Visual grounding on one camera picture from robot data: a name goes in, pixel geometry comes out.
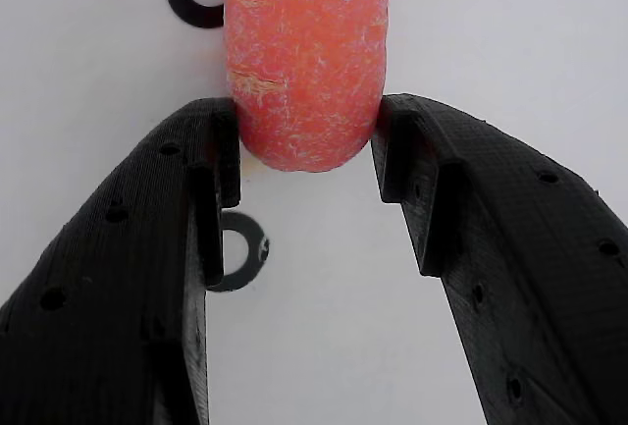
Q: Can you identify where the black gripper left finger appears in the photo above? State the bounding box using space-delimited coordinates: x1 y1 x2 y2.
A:
0 95 243 425

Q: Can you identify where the orange baby carrot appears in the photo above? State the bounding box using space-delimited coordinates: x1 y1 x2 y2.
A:
223 0 393 174

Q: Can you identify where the white paper sheet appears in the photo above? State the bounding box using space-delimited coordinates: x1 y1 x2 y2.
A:
0 0 628 425

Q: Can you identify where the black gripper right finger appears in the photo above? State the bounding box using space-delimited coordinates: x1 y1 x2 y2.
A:
370 92 628 425

